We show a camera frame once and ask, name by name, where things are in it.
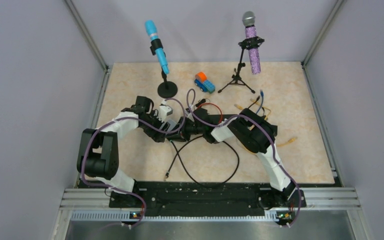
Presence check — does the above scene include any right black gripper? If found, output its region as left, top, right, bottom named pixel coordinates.
left=166, top=116, right=205, bottom=143

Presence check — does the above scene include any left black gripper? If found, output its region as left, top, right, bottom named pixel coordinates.
left=140, top=110, right=170, bottom=143

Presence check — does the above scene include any black ethernet cable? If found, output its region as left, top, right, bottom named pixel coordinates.
left=247, top=96, right=262, bottom=109

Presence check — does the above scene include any blue ethernet cable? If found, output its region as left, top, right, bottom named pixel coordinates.
left=256, top=90, right=266, bottom=115

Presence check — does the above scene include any white small hub box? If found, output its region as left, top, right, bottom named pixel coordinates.
left=166, top=119, right=177, bottom=132

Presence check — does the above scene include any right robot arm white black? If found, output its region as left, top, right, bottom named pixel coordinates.
left=170, top=108, right=305, bottom=209

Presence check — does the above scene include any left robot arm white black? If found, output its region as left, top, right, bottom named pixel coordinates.
left=76, top=96, right=176, bottom=207

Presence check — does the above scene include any colourful toy block truck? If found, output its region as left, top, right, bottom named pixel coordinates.
left=194, top=71, right=216, bottom=94

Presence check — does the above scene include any black tripod mic stand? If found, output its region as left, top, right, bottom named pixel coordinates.
left=217, top=36, right=265, bottom=94

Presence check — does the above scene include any cyan microphone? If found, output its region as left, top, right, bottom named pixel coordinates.
left=144, top=20, right=170, bottom=75

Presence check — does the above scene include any purple glitter microphone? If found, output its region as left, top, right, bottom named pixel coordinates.
left=242, top=11, right=261, bottom=75

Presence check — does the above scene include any small black wall charger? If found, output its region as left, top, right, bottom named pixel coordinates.
left=194, top=98, right=211, bottom=108

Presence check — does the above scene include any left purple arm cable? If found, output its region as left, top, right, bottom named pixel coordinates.
left=80, top=97, right=187, bottom=229

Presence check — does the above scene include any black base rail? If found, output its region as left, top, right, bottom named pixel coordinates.
left=109, top=181, right=307, bottom=217

